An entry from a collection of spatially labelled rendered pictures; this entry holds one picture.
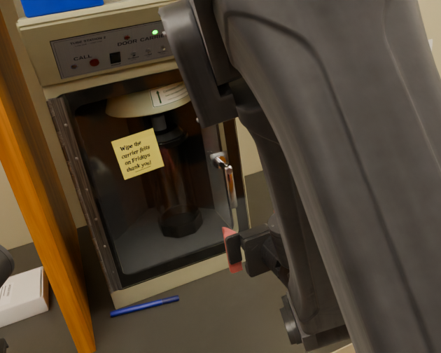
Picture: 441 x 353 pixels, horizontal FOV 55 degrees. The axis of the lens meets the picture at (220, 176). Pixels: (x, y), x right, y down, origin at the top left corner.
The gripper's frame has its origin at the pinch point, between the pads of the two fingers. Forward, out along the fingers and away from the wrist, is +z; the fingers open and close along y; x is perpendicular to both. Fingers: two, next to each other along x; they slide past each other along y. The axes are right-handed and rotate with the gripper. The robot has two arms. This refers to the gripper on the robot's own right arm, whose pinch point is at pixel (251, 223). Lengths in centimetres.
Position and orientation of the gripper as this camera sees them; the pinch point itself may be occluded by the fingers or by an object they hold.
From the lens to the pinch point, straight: 71.7
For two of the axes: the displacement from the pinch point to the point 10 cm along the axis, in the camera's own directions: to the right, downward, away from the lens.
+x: 1.6, 9.0, 4.0
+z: -3.6, -3.3, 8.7
